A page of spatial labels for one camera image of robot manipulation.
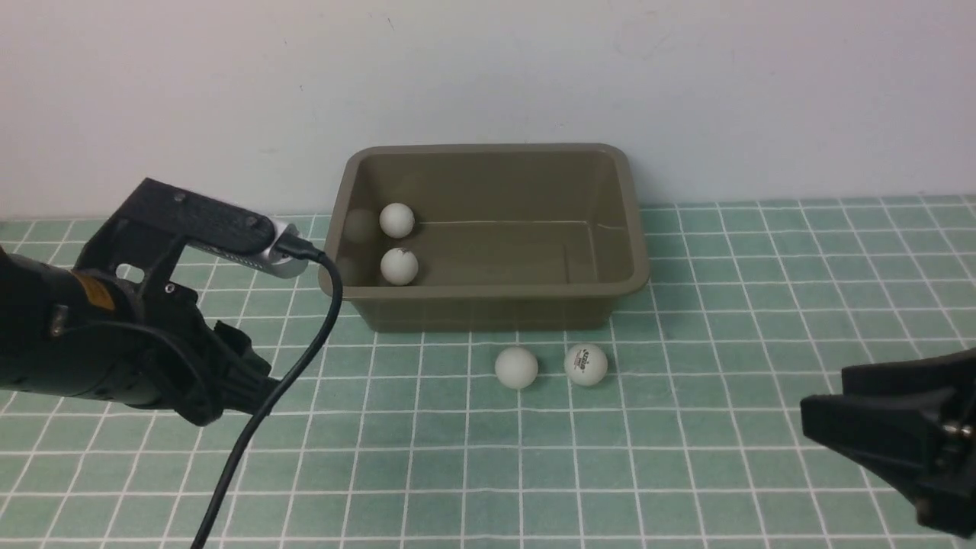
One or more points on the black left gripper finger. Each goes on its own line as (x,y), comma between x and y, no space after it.
(245,383)
(234,339)

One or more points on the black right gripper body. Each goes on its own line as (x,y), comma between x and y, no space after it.
(944,499)

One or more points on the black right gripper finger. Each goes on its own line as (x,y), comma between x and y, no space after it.
(882,434)
(898,378)

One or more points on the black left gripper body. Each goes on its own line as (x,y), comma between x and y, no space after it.
(107,342)

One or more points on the white ping-pong ball printed logo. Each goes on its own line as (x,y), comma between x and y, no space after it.
(585,364)

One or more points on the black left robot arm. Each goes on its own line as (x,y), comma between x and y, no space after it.
(28,288)

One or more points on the green checkered tablecloth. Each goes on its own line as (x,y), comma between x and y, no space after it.
(693,438)

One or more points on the olive plastic bin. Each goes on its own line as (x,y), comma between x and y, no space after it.
(509,236)

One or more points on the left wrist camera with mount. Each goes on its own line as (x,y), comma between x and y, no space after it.
(151,229)

